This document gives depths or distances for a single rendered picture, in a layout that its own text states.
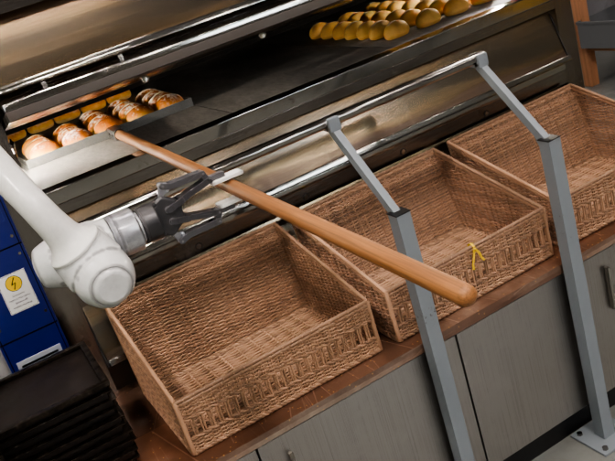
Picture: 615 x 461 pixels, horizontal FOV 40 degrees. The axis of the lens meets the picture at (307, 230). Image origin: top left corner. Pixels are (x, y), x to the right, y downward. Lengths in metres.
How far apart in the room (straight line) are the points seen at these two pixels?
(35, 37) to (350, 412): 1.22
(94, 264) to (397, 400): 1.02
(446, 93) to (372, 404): 1.08
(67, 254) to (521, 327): 1.34
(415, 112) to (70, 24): 1.08
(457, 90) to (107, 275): 1.62
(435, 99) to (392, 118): 0.17
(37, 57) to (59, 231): 0.84
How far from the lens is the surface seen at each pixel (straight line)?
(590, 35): 5.85
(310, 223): 1.37
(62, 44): 2.24
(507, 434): 2.48
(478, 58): 2.33
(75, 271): 1.46
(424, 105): 2.69
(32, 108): 2.09
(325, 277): 2.29
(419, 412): 2.25
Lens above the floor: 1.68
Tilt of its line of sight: 21 degrees down
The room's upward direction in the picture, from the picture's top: 17 degrees counter-clockwise
